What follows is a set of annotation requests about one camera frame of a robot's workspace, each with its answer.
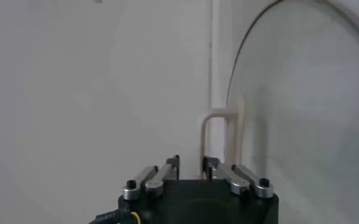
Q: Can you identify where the round glass lid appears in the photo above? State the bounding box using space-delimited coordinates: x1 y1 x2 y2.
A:
199 0 359 224

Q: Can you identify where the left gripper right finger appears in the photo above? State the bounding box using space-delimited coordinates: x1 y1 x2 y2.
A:
202 156 274 199

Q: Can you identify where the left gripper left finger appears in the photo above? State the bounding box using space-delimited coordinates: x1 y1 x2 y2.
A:
121 154 180 201

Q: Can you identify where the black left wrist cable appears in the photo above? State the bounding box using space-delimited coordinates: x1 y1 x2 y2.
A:
89 208 142 224

